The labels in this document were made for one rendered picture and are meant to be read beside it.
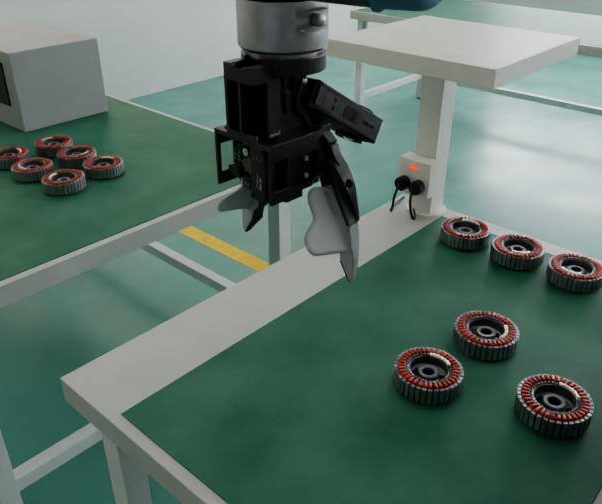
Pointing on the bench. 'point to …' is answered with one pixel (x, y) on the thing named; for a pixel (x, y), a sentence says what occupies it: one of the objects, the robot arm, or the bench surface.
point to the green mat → (403, 409)
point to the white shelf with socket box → (446, 82)
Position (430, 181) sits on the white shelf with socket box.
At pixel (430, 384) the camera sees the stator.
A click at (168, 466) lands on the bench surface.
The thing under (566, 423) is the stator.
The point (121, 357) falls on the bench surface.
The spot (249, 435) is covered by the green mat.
